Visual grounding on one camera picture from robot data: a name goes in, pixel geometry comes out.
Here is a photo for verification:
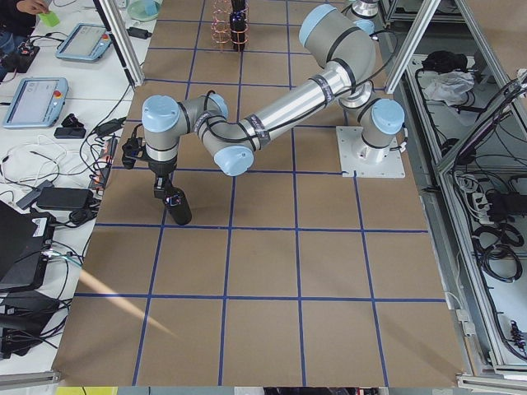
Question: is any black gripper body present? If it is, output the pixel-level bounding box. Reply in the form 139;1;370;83
148;158;177;177

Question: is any black device on desk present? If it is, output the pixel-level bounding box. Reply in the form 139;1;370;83
54;113;86;139

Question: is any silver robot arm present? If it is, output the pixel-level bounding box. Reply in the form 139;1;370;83
142;1;404;206

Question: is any large black power brick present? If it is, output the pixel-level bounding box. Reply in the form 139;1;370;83
36;187;93;211

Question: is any aluminium frame diagonal left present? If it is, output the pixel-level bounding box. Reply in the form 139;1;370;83
93;0;145;86

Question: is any dark wine bottle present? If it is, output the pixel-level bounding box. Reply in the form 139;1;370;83
164;185;192;225

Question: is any crumpled white cloth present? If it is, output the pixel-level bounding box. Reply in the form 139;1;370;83
423;71;474;105

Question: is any near blue teach pendant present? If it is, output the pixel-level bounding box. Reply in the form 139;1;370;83
2;77;69;129

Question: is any blue teach pendant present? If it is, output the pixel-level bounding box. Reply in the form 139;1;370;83
55;23;111;63
2;77;69;129

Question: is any black laptop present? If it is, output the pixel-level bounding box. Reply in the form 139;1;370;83
1;202;55;293

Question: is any copper wire wine rack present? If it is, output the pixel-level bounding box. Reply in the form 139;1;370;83
211;1;249;51

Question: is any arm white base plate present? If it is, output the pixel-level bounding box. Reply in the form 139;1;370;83
336;126;405;179

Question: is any dark bottle in rack right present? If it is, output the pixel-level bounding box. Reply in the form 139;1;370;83
229;0;248;52

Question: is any black power strip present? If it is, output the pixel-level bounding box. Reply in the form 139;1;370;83
89;137;119;191

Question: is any far blue teach pendant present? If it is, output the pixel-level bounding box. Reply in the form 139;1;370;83
55;23;111;63

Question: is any aluminium frame diagonal right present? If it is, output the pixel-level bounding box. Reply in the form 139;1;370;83
385;0;441;95

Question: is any aluminium frame diagonal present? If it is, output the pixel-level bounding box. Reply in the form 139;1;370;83
93;0;145;86
385;0;441;95

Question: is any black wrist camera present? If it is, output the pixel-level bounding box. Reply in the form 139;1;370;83
122;123;147;170

